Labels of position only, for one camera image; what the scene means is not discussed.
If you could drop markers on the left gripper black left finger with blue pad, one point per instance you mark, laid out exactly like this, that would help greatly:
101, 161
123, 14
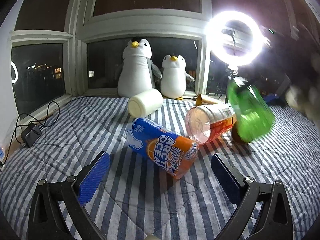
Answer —
45, 218

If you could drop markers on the green plastic bottle cup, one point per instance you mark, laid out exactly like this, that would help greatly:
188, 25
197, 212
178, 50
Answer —
254, 117

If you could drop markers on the brown round cup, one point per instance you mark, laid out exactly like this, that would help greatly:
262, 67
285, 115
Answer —
236, 137

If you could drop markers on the clear orange plastic bottle cup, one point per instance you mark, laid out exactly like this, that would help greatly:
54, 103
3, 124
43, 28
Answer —
205, 123

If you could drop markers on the brown paper cup lying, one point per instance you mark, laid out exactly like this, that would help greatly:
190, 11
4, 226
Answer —
205, 100

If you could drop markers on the white plastic cup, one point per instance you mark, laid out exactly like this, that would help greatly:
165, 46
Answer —
145, 103

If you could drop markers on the white power strip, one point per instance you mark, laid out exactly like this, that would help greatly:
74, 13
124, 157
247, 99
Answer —
2, 158

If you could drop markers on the blue white striped quilt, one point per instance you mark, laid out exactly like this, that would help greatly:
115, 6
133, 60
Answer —
137, 198

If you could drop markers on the black power adapter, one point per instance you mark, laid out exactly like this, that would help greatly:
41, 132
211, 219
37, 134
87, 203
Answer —
31, 134

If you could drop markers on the blue orange Arctic Ocean bottle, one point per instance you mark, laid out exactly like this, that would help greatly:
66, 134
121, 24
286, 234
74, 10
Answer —
170, 151

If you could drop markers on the small plush penguin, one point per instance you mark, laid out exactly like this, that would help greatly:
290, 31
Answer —
174, 77

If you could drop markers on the large plush penguin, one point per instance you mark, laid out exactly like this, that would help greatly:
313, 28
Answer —
137, 72

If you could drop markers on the black ring light stand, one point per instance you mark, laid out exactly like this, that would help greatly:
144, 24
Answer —
218, 81

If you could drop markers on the bright ring light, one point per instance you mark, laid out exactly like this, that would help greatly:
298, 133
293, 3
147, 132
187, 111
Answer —
216, 39

